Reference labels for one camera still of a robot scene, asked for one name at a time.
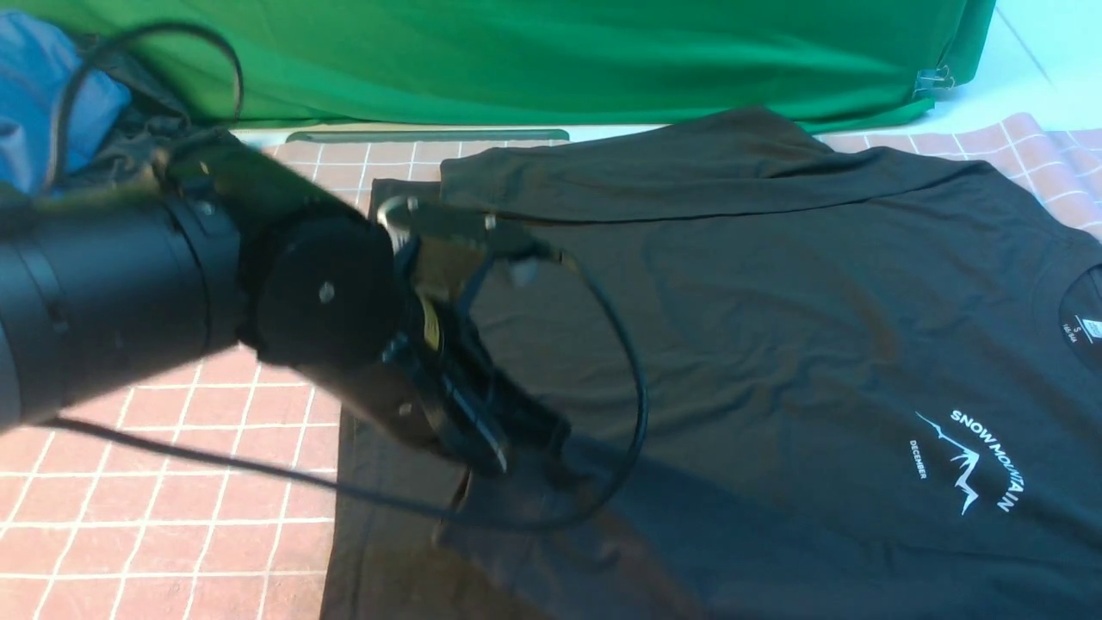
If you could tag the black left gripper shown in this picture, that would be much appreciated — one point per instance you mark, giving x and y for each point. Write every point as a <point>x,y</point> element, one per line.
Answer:
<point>435,388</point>

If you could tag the dark gray long-sleeve top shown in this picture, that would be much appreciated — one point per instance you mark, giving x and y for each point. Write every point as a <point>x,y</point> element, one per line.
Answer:
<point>874,376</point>

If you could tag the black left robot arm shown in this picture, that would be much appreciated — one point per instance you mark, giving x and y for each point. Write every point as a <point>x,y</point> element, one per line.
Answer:
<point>216,245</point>

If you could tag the pink grid-pattern table mat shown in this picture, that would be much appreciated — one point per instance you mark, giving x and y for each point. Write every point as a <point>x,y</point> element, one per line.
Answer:
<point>92,531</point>

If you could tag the green strip at table edge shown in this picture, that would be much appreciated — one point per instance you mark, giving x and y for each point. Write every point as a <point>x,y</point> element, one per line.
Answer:
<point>428,136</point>

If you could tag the green backdrop cloth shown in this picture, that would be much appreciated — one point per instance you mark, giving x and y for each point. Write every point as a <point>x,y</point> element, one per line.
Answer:
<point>830,65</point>

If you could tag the dark gray crumpled garment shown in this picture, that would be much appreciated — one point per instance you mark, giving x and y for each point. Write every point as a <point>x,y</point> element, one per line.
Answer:
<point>123,112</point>

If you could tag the blue crumpled garment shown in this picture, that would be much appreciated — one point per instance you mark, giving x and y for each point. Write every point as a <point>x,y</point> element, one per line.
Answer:
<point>37,61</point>

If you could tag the metal binder clip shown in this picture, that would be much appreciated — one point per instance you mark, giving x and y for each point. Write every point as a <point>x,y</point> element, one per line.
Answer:
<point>932,80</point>

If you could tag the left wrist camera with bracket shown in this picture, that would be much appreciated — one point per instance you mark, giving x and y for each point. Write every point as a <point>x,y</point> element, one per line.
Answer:
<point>448,252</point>

